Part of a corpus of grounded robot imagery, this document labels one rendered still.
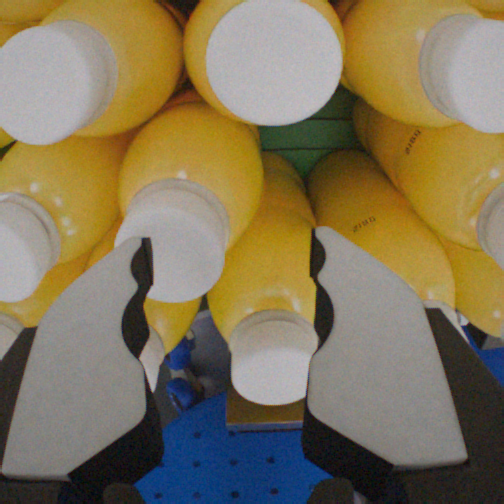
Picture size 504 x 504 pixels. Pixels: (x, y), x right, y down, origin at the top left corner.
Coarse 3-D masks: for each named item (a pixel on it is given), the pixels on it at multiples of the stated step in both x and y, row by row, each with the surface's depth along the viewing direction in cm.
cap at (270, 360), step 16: (240, 336) 18; (256, 336) 17; (272, 336) 17; (288, 336) 17; (304, 336) 17; (240, 352) 17; (256, 352) 16; (272, 352) 16; (288, 352) 16; (304, 352) 17; (240, 368) 17; (256, 368) 17; (272, 368) 17; (288, 368) 17; (304, 368) 17; (240, 384) 17; (256, 384) 17; (272, 384) 17; (288, 384) 17; (304, 384) 17; (256, 400) 18; (272, 400) 18; (288, 400) 18
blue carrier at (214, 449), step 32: (192, 416) 36; (224, 416) 36; (192, 448) 33; (224, 448) 33; (256, 448) 32; (288, 448) 32; (160, 480) 30; (192, 480) 30; (224, 480) 30; (256, 480) 30; (288, 480) 30; (320, 480) 29
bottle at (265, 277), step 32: (288, 160) 33; (288, 192) 26; (256, 224) 22; (288, 224) 22; (256, 256) 20; (288, 256) 20; (224, 288) 20; (256, 288) 19; (288, 288) 19; (224, 320) 20; (256, 320) 18; (288, 320) 18
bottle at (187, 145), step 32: (192, 96) 21; (160, 128) 17; (192, 128) 17; (224, 128) 18; (256, 128) 23; (128, 160) 17; (160, 160) 16; (192, 160) 16; (224, 160) 16; (256, 160) 19; (128, 192) 16; (192, 192) 15; (224, 192) 16; (256, 192) 18; (224, 224) 16
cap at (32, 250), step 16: (0, 208) 14; (16, 208) 14; (0, 224) 13; (16, 224) 14; (32, 224) 14; (0, 240) 13; (16, 240) 13; (32, 240) 14; (48, 240) 15; (0, 256) 14; (16, 256) 14; (32, 256) 14; (48, 256) 15; (0, 272) 14; (16, 272) 14; (32, 272) 14; (0, 288) 15; (16, 288) 15; (32, 288) 15
